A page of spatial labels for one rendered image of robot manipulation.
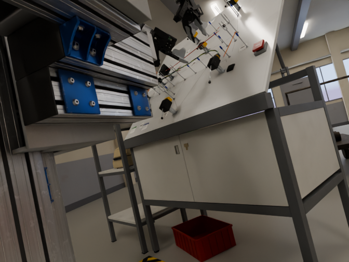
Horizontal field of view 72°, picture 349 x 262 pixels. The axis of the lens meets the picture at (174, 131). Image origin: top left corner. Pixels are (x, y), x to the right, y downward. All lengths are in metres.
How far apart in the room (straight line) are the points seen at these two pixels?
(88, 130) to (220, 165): 0.75
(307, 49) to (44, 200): 10.97
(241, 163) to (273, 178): 0.16
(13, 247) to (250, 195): 0.91
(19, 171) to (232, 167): 0.88
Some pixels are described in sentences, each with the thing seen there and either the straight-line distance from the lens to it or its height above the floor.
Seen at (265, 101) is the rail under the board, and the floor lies 0.83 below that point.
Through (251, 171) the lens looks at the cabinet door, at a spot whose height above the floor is 0.56.
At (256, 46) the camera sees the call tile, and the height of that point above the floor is 1.10.
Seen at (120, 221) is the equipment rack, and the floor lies 0.22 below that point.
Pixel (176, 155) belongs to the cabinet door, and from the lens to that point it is 1.44.
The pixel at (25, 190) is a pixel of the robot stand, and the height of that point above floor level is 0.73.
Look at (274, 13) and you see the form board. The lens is 1.43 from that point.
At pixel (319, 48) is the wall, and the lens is 11.26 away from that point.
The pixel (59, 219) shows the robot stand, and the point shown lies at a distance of 0.70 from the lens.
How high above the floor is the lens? 0.75
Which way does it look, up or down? 3 degrees up
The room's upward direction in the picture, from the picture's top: 13 degrees counter-clockwise
